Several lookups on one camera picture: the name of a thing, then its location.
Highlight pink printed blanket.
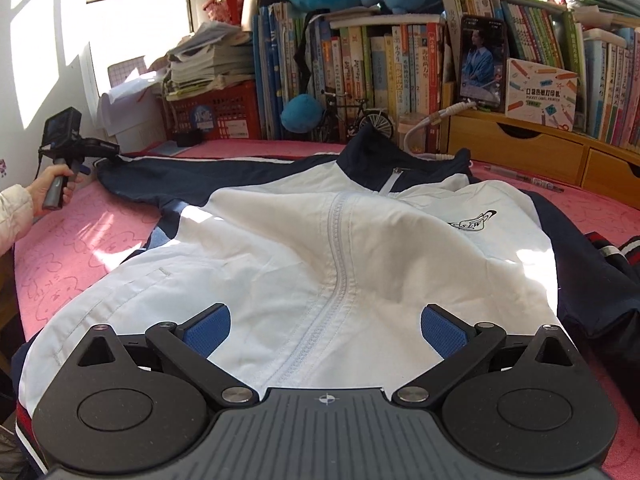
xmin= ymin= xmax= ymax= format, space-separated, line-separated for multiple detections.
xmin=12 ymin=137 xmax=640 ymax=411

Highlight wooden drawer organizer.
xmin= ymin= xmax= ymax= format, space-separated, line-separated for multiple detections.
xmin=440 ymin=102 xmax=640 ymax=196

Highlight black hanging strap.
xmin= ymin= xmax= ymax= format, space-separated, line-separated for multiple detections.
xmin=294 ymin=12 xmax=326 ymax=96

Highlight white paper sheets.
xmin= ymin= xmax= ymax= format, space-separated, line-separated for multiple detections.
xmin=97 ymin=72 xmax=166 ymax=136

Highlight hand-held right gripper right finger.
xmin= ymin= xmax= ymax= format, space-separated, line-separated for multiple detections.
xmin=392 ymin=302 xmax=571 ymax=406

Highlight white and navy jacket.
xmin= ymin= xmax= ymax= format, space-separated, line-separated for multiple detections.
xmin=14 ymin=127 xmax=608 ymax=466

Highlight dark striped garment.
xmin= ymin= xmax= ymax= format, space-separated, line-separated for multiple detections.
xmin=582 ymin=232 xmax=640 ymax=356

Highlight clear pen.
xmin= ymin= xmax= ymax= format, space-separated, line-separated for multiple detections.
xmin=487 ymin=164 xmax=566 ymax=192

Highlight white cable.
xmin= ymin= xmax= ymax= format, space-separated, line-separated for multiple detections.
xmin=404 ymin=100 xmax=478 ymax=162

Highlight large red plastic crate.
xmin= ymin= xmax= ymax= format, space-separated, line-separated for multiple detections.
xmin=162 ymin=80 xmax=263 ymax=142

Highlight person's left forearm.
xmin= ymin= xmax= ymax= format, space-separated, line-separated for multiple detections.
xmin=0 ymin=184 xmax=35 ymax=257

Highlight round blue plush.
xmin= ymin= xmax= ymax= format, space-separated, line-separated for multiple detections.
xmin=280 ymin=94 xmax=325 ymax=133

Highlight white printed cardboard box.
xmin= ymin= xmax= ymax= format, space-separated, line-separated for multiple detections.
xmin=505 ymin=58 xmax=580 ymax=131

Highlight row of books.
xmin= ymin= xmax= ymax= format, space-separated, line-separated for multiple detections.
xmin=252 ymin=0 xmax=640 ymax=153

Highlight small red plastic basket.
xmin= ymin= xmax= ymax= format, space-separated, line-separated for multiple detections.
xmin=202 ymin=0 xmax=248 ymax=26

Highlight stack of papers and booklets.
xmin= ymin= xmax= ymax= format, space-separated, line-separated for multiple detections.
xmin=162 ymin=22 xmax=256 ymax=96

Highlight miniature bicycle model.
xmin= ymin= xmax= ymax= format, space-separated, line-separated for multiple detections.
xmin=312 ymin=90 xmax=396 ymax=142

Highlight white grid board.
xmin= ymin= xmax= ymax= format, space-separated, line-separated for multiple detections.
xmin=107 ymin=55 xmax=146 ymax=86

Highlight black phone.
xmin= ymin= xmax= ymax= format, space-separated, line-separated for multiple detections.
xmin=459 ymin=15 xmax=510 ymax=111

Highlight person's left hand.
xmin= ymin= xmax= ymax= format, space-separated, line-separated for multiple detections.
xmin=29 ymin=165 xmax=82 ymax=219

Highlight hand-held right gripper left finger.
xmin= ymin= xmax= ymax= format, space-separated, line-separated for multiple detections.
xmin=75 ymin=302 xmax=256 ymax=407

